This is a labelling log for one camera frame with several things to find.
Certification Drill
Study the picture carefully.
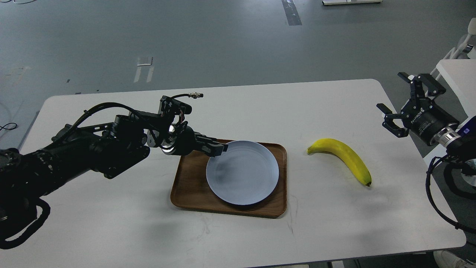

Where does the light blue plate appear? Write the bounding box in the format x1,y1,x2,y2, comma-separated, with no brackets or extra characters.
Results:
206,140,279,205

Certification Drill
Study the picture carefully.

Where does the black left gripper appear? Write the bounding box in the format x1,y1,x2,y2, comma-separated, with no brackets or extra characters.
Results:
162,127,228,157

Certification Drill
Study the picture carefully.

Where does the white chair with casters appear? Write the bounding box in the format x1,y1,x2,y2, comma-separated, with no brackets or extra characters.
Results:
443,17,476,60

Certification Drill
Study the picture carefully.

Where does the white board on floor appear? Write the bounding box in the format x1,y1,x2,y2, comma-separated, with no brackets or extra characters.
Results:
322,0,383,6

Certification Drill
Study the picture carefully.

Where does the white side table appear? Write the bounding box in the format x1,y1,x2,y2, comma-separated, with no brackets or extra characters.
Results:
436,59,476,117

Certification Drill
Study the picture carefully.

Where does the white shoe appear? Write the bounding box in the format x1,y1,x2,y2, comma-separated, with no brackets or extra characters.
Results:
433,251,476,268

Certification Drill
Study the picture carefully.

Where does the yellow banana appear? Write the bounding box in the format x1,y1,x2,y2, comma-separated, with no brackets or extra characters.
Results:
306,138,372,187

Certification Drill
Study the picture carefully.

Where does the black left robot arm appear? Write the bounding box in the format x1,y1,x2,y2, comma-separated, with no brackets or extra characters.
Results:
0,96,228,249

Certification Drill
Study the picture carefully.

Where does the brown wooden tray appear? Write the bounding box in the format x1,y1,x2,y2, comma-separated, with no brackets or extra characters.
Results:
170,139,287,218

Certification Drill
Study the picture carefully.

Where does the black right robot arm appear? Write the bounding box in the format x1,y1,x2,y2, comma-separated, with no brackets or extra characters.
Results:
376,72,475,234

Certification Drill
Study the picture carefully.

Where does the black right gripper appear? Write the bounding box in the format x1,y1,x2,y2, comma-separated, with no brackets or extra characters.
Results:
376,72,460,146

